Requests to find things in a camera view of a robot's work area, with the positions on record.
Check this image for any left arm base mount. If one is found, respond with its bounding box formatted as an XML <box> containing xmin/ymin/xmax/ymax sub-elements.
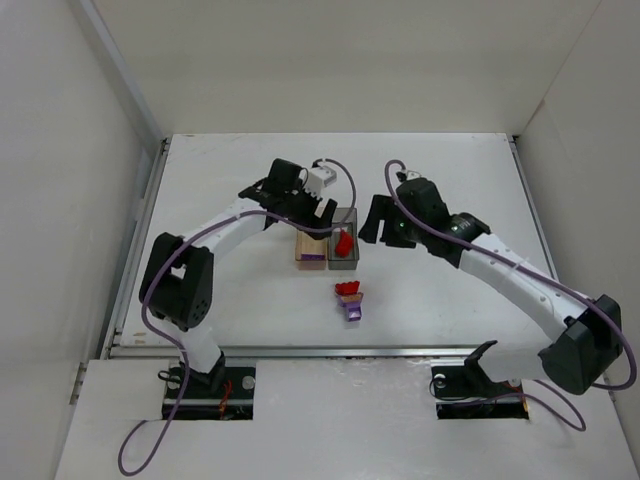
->
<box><xmin>157</xmin><ymin>365</ymin><xmax>256</xmax><ymax>421</ymax></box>

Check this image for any aluminium left rail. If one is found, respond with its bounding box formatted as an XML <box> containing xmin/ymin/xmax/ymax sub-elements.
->
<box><xmin>69</xmin><ymin>137</ymin><xmax>171</xmax><ymax>406</ymax></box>

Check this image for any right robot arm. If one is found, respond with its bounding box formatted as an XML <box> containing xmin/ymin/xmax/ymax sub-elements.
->
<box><xmin>358</xmin><ymin>170</ymin><xmax>627</xmax><ymax>397</ymax></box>

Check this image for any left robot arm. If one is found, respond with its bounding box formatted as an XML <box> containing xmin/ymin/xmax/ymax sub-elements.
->
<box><xmin>139</xmin><ymin>158</ymin><xmax>337</xmax><ymax>376</ymax></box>

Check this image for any aluminium rail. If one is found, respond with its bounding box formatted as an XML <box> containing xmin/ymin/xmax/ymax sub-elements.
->
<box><xmin>107</xmin><ymin>344</ymin><xmax>584</xmax><ymax>360</ymax></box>
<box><xmin>508</xmin><ymin>134</ymin><xmax>616</xmax><ymax>401</ymax></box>
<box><xmin>69</xmin><ymin>137</ymin><xmax>171</xmax><ymax>406</ymax></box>

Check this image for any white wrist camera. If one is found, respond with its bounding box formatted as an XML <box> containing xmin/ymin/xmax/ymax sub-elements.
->
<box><xmin>396</xmin><ymin>169</ymin><xmax>421</xmax><ymax>183</ymax></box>
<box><xmin>302</xmin><ymin>160</ymin><xmax>337</xmax><ymax>200</ymax></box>

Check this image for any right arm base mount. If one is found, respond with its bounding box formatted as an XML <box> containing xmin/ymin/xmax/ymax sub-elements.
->
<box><xmin>428</xmin><ymin>340</ymin><xmax>529</xmax><ymax>420</ymax></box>

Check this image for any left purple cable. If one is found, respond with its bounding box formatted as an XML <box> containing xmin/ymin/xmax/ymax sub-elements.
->
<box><xmin>117</xmin><ymin>157</ymin><xmax>358</xmax><ymax>476</ymax></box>

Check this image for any amber transparent container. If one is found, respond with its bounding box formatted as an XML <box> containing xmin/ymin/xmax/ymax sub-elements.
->
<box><xmin>294</xmin><ymin>231</ymin><xmax>328</xmax><ymax>271</ymax></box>

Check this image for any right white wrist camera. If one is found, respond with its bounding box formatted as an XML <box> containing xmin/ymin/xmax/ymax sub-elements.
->
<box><xmin>396</xmin><ymin>169</ymin><xmax>421</xmax><ymax>183</ymax></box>

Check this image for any aluminium front rail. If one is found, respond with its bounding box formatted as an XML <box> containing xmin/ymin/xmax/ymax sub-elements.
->
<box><xmin>107</xmin><ymin>344</ymin><xmax>584</xmax><ymax>360</ymax></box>

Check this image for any grey transparent container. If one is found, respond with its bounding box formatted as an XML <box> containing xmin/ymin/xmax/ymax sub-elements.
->
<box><xmin>327</xmin><ymin>208</ymin><xmax>359</xmax><ymax>271</ymax></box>

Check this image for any purple curved lego brick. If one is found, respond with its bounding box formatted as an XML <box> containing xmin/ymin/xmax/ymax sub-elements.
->
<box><xmin>300</xmin><ymin>253</ymin><xmax>326</xmax><ymax>262</ymax></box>

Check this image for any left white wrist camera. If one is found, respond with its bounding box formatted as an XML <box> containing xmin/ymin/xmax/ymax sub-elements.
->
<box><xmin>302</xmin><ymin>160</ymin><xmax>337</xmax><ymax>200</ymax></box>

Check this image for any red curved lego brick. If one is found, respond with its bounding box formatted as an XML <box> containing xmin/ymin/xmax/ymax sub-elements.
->
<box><xmin>334</xmin><ymin>230</ymin><xmax>354</xmax><ymax>258</ymax></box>

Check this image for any aluminium right rail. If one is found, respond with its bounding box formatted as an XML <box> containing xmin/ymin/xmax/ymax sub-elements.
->
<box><xmin>508</xmin><ymin>134</ymin><xmax>616</xmax><ymax>401</ymax></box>

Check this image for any purple lego piece with butterfly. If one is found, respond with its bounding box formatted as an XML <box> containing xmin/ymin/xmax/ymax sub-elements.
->
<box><xmin>338</xmin><ymin>292</ymin><xmax>364</xmax><ymax>323</ymax></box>

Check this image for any red flower lego piece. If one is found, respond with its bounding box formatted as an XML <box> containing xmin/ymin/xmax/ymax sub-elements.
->
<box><xmin>335</xmin><ymin>281</ymin><xmax>360</xmax><ymax>296</ymax></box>

